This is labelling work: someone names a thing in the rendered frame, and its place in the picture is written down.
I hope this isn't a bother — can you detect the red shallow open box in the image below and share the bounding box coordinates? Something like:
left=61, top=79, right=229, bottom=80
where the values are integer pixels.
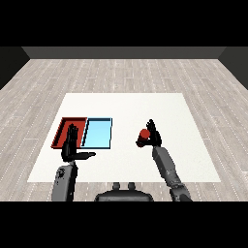
left=50, top=116, right=88, bottom=150

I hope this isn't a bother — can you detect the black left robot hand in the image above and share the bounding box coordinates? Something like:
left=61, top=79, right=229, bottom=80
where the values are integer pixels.
left=60, top=123, right=97, bottom=164

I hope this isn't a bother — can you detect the small red can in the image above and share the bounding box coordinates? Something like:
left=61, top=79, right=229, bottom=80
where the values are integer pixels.
left=136, top=128, right=152, bottom=148

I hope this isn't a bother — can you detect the dark grey robot body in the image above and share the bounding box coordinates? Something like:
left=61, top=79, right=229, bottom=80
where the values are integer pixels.
left=93, top=182, right=155, bottom=202

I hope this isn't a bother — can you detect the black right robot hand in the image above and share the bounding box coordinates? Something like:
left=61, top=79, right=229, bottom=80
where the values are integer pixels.
left=136, top=118, right=163, bottom=147

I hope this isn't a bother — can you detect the light blue shallow open box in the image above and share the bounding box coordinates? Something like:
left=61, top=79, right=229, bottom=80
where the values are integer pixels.
left=79, top=117, right=113, bottom=150

